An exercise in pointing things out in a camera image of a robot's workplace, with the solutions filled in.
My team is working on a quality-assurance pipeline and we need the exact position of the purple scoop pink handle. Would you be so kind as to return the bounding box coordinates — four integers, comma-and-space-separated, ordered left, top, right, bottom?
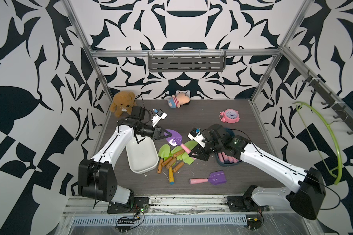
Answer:
166, 129, 191, 153

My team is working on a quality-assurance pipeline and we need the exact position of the purple shovel pink handle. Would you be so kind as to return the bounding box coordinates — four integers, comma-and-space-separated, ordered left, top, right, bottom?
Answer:
218, 152, 240, 164
189, 171, 227, 185

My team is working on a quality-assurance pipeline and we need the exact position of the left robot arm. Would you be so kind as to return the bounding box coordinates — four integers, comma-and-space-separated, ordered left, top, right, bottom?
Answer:
78, 106, 171, 204

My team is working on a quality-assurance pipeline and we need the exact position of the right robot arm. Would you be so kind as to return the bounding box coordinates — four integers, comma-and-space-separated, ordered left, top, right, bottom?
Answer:
188, 124, 326, 220

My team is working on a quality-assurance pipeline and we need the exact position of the teal storage box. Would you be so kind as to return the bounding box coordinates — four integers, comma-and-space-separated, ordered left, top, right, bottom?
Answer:
215, 125, 241, 167

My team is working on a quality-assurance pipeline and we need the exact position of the white storage tray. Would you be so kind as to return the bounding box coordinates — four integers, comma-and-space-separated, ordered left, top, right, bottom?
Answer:
126, 135, 159, 174

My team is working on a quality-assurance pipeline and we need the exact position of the black connector box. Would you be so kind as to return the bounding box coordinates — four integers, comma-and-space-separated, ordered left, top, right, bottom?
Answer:
247, 218, 263, 231

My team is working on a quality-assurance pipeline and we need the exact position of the pink alarm clock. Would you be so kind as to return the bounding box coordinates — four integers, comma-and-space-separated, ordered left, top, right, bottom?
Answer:
219, 109, 240, 124

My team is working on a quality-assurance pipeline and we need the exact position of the brown teddy bear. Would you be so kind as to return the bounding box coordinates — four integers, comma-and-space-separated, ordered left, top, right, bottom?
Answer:
110, 91, 136, 118

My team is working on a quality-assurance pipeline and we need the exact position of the small plush doll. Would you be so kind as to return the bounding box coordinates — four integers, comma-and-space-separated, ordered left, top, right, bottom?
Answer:
168, 93, 190, 109

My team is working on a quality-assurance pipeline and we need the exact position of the green hoop hanger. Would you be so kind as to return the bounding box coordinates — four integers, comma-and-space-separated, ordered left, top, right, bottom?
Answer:
293, 101, 344, 185

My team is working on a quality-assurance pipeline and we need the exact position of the green shovel wooden handle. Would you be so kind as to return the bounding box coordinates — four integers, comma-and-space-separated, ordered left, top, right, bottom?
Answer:
169, 141, 198, 158
173, 150, 195, 173
157, 144, 171, 174

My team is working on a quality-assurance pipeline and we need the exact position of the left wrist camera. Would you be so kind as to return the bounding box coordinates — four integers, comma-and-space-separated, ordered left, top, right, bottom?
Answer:
151, 109, 167, 127

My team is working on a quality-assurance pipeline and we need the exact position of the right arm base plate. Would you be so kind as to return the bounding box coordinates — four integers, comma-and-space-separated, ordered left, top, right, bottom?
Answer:
227, 196, 270, 212

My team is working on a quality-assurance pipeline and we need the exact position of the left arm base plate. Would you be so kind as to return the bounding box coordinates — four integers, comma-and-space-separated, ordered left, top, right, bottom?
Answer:
107, 197, 150, 214

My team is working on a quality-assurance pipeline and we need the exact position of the black hook rail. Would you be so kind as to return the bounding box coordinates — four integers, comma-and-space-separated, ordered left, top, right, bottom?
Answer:
304, 70, 353, 135

